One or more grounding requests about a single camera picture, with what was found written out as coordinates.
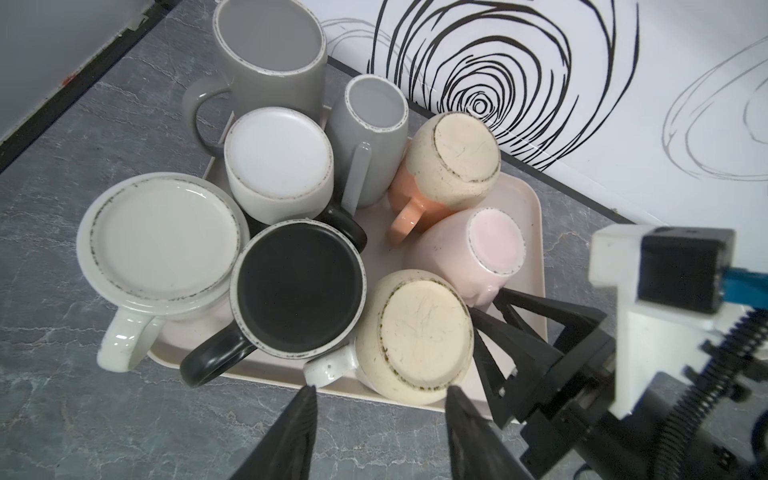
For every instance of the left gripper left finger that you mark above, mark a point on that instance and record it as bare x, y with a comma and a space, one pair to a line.
285, 452

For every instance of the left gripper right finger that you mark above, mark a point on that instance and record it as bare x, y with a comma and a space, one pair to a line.
476, 452

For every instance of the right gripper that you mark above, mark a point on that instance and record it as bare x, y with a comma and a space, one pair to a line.
561, 389

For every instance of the cream speckled mug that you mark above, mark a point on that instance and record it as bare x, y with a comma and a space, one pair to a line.
413, 342

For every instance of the pink mug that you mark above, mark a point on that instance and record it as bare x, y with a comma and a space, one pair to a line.
477, 251

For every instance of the black mug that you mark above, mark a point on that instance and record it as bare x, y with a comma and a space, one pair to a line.
297, 291

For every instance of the cream and orange mug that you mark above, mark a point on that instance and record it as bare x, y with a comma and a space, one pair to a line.
450, 165

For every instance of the wide cream white mug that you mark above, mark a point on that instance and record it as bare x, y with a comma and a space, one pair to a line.
162, 248

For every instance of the light grey mug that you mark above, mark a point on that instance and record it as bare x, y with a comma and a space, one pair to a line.
367, 129

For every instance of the tall dark grey mug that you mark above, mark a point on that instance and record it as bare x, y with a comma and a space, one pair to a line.
271, 54

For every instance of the beige serving tray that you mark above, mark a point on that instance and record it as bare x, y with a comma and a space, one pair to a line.
511, 195

